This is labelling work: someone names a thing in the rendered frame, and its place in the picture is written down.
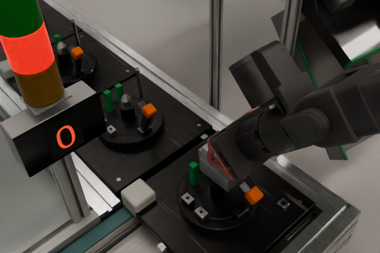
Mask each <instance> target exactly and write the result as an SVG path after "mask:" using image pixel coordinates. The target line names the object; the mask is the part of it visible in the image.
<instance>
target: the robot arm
mask: <svg viewBox="0 0 380 253"><path fill-rule="evenodd" d="M229 70H230V72H231V73H232V75H233V77H234V79H235V81H236V82H237V84H238V86H239V88H240V89H241V91H242V92H243V94H244V96H245V98H246V100H247V101H248V103H249V105H250V106H251V108H252V109H254V108H256V107H258V108H257V109H255V110H249V111H248V112H246V113H245V114H243V115H242V116H241V117H239V118H238V119H237V120H235V121H234V122H232V123H231V124H230V125H228V126H226V127H225V128H224V129H222V130H221V131H219V132H218V133H216V134H215V135H213V136H211V137H210V138H209V139H208V140H207V143H208V153H207V156H206V158H207V160H208V161H209V163H210V164H211V165H213V166H215V167H217V168H218V169H220V170H222V171H223V172H224V173H225V174H226V175H227V176H228V177H229V178H230V179H231V180H232V181H235V180H242V179H244V178H245V177H247V175H249V174H250V173H252V172H253V171H254V170H255V169H257V168H258V167H259V166H261V165H262V164H263V163H264V162H265V161H267V160H268V159H270V158H271V157H274V156H277V155H281V154H285V153H288V152H291V151H295V150H299V149H303V148H306V147H309V146H312V145H315V146H317V147H321V148H329V147H335V146H341V145H347V144H350V143H356V142H357V141H359V140H360V139H361V138H362V137H365V136H371V135H374V134H380V62H378V63H374V64H372V65H369V66H368V65H367V64H366V65H364V66H361V67H357V68H355V69H352V70H350V71H347V72H343V73H341V74H338V75H337V76H335V77H334V78H332V79H331V80H329V81H328V82H326V83H324V84H323V85H321V86H320V87H318V88H316V87H315V85H314V83H313V82H312V80H311V78H310V77H309V75H308V73H307V71H305V72H303V73H302V72H301V71H300V69H299V68H298V66H297V65H296V63H295V62H294V60H293V59H292V57H291V56H290V54H289V53H288V51H287V50H286V48H285V47H284V45H283V44H282V43H281V42H280V41H277V40H275V41H273V42H271V43H269V44H267V45H265V46H262V47H261V48H259V49H257V50H255V51H253V52H252V53H250V54H249V55H247V56H245V57H244V58H242V59H240V60H239V61H237V62H236V63H234V64H232V65H231V66H230V67H229ZM275 103H276V105H277V107H274V108H272V109H270V107H269V106H271V105H273V104H275ZM214 154H216V156H217V158H218V159H219V161H217V160H215V159H214Z"/></svg>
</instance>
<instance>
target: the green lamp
mask: <svg viewBox="0 0 380 253"><path fill-rule="evenodd" d="M43 22H44V19H43V17H42V13H41V9H40V5H39V3H38V0H0V35H1V36H5V37H11V38H15V37H23V36H27V35H29V34H32V33H33V32H35V31H37V30H38V29H39V28H40V27H41V26H42V25H43Z"/></svg>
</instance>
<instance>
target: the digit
mask: <svg viewBox="0 0 380 253"><path fill-rule="evenodd" d="M42 130H43V132H44V135H45V138H46V140H47V143H48V145H49V149H50V151H51V154H52V156H53V159H54V160H55V159H58V158H59V157H61V156H62V155H64V154H66V153H67V152H69V151H71V150H72V149H74V148H76V147H78V146H79V145H81V144H82V143H84V142H85V139H84V136H83V132H82V129H81V125H80V122H79V118H78V115H77V112H76V111H74V112H72V113H70V114H68V115H66V116H65V117H63V118H61V119H59V120H57V121H56V122H54V123H52V124H50V125H48V126H47V127H45V128H43V129H42Z"/></svg>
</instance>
